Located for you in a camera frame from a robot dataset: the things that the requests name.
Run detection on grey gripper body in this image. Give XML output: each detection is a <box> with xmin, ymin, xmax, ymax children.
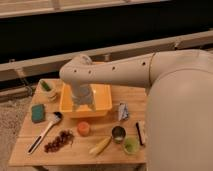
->
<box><xmin>71</xmin><ymin>84</ymin><xmax>93</xmax><ymax>105</ymax></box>

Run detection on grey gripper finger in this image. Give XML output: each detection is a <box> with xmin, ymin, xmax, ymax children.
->
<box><xmin>88</xmin><ymin>103</ymin><xmax>96</xmax><ymax>111</ymax></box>
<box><xmin>73</xmin><ymin>104</ymin><xmax>79</xmax><ymax>111</ymax></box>

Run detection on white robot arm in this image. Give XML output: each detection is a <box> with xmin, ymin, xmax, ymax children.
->
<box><xmin>60</xmin><ymin>49</ymin><xmax>213</xmax><ymax>171</ymax></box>

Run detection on yellow plastic tray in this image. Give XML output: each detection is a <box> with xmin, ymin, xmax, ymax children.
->
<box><xmin>59</xmin><ymin>83</ymin><xmax>112</xmax><ymax>118</ymax></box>

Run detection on small beige toy stack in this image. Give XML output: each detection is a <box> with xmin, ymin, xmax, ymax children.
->
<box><xmin>47</xmin><ymin>89</ymin><xmax>58</xmax><ymax>101</ymax></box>

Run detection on bunch of dark grapes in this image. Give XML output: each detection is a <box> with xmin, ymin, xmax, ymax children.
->
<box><xmin>44</xmin><ymin>130</ymin><xmax>74</xmax><ymax>153</ymax></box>

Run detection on green pickle toy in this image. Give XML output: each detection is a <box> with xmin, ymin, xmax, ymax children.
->
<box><xmin>40</xmin><ymin>80</ymin><xmax>51</xmax><ymax>91</ymax></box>

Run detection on metal cup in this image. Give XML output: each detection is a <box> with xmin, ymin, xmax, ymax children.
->
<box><xmin>112</xmin><ymin>126</ymin><xmax>126</xmax><ymax>143</ymax></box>

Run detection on green sponge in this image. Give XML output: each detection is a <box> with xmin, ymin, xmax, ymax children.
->
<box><xmin>31</xmin><ymin>104</ymin><xmax>45</xmax><ymax>123</ymax></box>

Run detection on yellow corn cob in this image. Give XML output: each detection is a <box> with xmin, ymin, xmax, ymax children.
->
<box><xmin>89</xmin><ymin>137</ymin><xmax>111</xmax><ymax>156</ymax></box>

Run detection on black wooden block brush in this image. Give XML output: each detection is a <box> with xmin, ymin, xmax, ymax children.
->
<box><xmin>135</xmin><ymin>121</ymin><xmax>146</xmax><ymax>146</ymax></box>

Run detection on white dish brush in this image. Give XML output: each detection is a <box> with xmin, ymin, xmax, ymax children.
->
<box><xmin>27</xmin><ymin>112</ymin><xmax>63</xmax><ymax>154</ymax></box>

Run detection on green cup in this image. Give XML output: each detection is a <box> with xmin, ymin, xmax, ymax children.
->
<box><xmin>123</xmin><ymin>137</ymin><xmax>140</xmax><ymax>155</ymax></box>

